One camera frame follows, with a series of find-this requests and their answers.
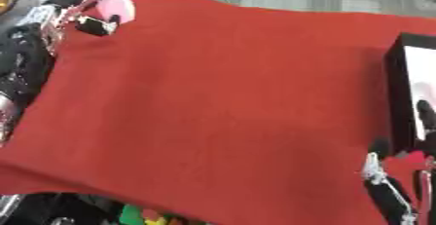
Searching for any green block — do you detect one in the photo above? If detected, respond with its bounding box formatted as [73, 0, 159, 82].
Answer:
[117, 204, 147, 225]

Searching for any yellow block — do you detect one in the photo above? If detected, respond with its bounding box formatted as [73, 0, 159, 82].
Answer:
[143, 214, 170, 225]

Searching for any black box white inside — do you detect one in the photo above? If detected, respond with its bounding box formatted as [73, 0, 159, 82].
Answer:
[382, 31, 436, 159]

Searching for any red block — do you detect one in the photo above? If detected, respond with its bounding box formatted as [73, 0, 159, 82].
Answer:
[139, 208, 163, 221]

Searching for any pink block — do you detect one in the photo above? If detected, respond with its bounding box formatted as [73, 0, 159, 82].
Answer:
[93, 0, 138, 24]

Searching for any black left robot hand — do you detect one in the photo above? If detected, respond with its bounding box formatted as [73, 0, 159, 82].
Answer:
[42, 0, 125, 37]

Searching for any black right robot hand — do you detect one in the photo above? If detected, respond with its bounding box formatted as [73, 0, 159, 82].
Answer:
[361, 99, 436, 225]

